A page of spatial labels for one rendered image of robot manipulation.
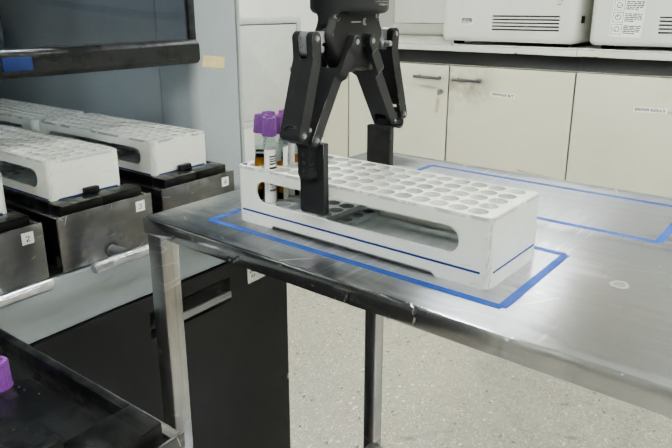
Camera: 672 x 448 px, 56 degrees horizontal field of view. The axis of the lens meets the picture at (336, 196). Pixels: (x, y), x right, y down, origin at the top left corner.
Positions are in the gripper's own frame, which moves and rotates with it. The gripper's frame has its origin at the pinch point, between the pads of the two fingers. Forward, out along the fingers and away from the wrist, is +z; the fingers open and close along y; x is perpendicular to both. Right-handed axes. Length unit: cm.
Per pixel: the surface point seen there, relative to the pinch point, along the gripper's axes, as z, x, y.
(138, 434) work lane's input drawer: 5.5, -11.4, -33.5
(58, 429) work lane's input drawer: 6.9, -5.6, -35.2
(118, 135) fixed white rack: 0.7, 43.1, 0.9
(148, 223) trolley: 5.8, 19.3, -11.2
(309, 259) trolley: 5.3, -2.4, -8.9
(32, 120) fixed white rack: 1, 67, 0
